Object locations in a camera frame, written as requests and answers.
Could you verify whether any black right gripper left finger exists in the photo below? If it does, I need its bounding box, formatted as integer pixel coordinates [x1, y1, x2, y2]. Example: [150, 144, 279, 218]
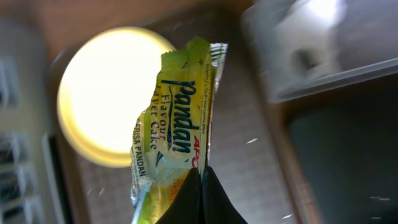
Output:
[156, 168, 201, 224]

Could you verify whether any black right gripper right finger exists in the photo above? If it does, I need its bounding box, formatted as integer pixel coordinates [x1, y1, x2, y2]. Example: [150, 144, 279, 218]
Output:
[201, 166, 247, 224]

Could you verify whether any green pandan cake wrapper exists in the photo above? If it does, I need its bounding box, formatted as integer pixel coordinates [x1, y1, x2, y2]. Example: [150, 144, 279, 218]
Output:
[131, 37, 228, 223]

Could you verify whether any grey dishwasher rack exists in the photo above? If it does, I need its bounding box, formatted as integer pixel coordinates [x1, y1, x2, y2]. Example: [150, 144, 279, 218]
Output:
[1, 16, 67, 223]

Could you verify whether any dark brown serving tray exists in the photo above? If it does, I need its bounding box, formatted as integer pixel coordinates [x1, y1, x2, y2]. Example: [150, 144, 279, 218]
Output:
[55, 7, 301, 223]

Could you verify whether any black plastic bin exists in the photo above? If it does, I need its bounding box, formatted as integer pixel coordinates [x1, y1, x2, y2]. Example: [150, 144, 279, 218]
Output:
[288, 78, 397, 224]

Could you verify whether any yellow plate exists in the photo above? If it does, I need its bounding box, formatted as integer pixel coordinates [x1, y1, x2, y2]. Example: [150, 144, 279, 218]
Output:
[57, 27, 175, 167]

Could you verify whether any clear plastic bin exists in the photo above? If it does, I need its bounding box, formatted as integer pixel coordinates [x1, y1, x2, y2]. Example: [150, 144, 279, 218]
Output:
[241, 0, 397, 103]

